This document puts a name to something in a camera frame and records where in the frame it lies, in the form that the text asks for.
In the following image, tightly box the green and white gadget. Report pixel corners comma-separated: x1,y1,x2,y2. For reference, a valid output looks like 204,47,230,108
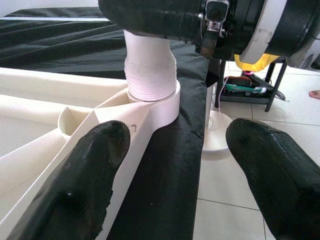
223,83,267,95

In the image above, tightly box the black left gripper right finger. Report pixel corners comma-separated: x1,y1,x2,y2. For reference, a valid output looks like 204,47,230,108
225,118,320,240

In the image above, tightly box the white plastic children table top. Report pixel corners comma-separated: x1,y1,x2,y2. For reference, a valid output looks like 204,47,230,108
0,66,181,240

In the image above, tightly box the white plastic table leg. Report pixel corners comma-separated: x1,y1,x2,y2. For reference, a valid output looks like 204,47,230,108
123,29,178,102

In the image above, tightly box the red and black gadget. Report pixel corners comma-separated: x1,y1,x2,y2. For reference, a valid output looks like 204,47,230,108
228,76,252,87

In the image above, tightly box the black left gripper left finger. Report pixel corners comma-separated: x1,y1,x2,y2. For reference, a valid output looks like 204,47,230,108
6,120,131,240

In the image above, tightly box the thin white cable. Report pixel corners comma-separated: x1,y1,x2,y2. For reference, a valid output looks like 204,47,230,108
209,76,230,131

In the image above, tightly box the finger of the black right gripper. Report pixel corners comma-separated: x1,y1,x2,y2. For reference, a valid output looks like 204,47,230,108
97,0,204,42

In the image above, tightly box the black low metal rack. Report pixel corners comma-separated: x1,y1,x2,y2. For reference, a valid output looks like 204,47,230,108
214,56,289,113

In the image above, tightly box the white pedestal fan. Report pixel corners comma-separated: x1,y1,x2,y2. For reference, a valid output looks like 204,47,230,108
202,81,234,154

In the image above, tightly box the yellow plastic object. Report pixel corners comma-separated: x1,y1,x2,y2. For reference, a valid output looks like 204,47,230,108
233,53,281,74

